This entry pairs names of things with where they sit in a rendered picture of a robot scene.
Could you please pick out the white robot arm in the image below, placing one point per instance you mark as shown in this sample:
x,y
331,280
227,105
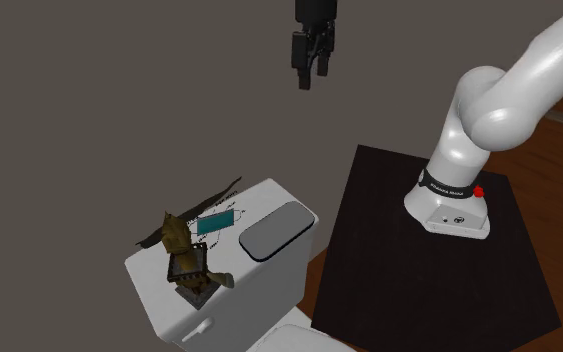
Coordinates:
x,y
461,146

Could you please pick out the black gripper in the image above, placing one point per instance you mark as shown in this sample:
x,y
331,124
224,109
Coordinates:
x,y
315,10

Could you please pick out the black robot stand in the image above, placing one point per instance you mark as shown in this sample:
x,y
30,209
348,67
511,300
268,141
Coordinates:
x,y
408,282

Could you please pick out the grey rounded flat tablet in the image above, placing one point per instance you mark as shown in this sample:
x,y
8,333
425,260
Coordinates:
x,y
276,229

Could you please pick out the white toilet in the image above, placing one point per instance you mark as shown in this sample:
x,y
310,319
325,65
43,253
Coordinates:
x,y
261,292

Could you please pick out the teal face mask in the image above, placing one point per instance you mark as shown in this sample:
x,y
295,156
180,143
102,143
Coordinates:
x,y
215,223

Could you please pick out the golden brown figure on base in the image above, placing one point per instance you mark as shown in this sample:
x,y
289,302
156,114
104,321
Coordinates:
x,y
179,239

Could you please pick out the dark brown thin strip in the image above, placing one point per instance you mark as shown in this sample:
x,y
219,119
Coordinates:
x,y
212,199

